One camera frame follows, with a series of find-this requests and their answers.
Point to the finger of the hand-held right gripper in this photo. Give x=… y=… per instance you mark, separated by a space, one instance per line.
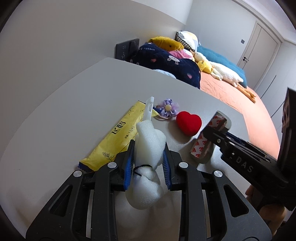
x=235 y=138
x=215 y=136

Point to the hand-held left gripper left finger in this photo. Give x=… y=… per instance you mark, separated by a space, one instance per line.
x=128 y=162

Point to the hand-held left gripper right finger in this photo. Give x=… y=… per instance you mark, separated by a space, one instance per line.
x=166 y=166

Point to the white sponge brush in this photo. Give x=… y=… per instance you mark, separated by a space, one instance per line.
x=148 y=143

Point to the person's right hand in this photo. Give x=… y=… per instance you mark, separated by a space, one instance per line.
x=270 y=215

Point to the bed with orange sheet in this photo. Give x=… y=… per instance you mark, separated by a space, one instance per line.
x=242 y=109

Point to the yellow tissue packet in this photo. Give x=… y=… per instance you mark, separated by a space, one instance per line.
x=115 y=134

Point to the red plush heart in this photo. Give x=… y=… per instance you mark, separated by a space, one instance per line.
x=188 y=121

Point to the white goose plush toy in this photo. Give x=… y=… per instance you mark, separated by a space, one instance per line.
x=226 y=71

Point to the yellow duck plush toy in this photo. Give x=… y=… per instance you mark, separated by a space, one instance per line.
x=205 y=66

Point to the blue cushion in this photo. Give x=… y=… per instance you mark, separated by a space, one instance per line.
x=219 y=58

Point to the navy printed blanket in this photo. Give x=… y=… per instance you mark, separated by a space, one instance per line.
x=171 y=67

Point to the pink blanket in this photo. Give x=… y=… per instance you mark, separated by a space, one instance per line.
x=182 y=53

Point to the grey door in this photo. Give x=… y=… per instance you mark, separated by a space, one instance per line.
x=259 y=46

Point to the checked pillow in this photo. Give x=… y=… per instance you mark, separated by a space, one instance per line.
x=187 y=38

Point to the yellow plush cushion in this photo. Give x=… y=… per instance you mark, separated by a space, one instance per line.
x=166 y=42

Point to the black wall panel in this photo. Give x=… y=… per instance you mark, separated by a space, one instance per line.
x=124 y=49

